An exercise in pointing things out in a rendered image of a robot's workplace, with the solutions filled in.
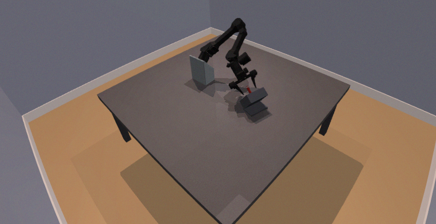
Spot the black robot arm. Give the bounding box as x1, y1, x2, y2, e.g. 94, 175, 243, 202
198, 18, 251, 80

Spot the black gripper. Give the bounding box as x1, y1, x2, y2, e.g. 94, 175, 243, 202
229, 67, 257, 95

